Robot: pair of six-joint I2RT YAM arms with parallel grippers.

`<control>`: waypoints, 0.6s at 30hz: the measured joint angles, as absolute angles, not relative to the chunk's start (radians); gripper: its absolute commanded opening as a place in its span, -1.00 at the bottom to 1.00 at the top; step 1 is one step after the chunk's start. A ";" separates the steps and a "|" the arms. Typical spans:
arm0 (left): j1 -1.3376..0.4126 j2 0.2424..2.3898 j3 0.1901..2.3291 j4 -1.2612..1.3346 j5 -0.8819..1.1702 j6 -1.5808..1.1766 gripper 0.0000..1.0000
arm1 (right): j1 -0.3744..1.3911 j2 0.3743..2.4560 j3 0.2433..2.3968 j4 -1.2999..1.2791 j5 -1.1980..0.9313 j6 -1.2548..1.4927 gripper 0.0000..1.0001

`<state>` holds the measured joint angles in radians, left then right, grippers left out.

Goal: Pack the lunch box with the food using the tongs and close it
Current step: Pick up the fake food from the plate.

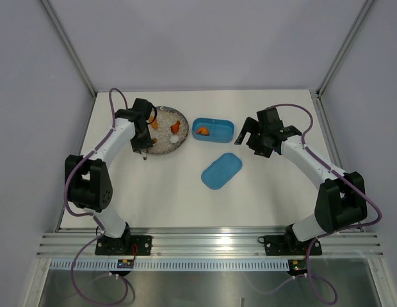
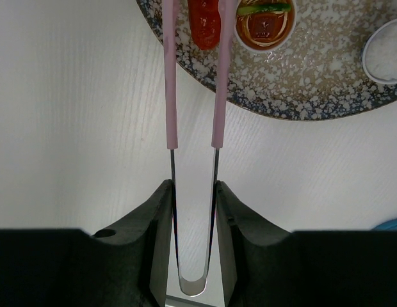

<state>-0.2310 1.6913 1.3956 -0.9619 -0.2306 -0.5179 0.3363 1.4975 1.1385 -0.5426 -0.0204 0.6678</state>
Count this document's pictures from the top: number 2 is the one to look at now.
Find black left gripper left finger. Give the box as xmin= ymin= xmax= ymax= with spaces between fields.
xmin=0 ymin=180 xmax=173 ymax=306

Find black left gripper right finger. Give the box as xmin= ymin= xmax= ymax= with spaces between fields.
xmin=216 ymin=182 xmax=397 ymax=306

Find pink metal tongs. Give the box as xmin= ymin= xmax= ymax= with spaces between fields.
xmin=162 ymin=1 xmax=236 ymax=297

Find red sausage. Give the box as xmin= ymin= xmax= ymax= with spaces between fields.
xmin=188 ymin=0 xmax=221 ymax=50

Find blue lunch box lid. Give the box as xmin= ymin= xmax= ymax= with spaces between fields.
xmin=374 ymin=218 xmax=397 ymax=231

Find small noodle sauce cup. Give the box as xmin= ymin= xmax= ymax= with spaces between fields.
xmin=234 ymin=0 xmax=297 ymax=53

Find small white rice cup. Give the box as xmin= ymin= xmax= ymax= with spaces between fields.
xmin=361 ymin=19 xmax=397 ymax=85

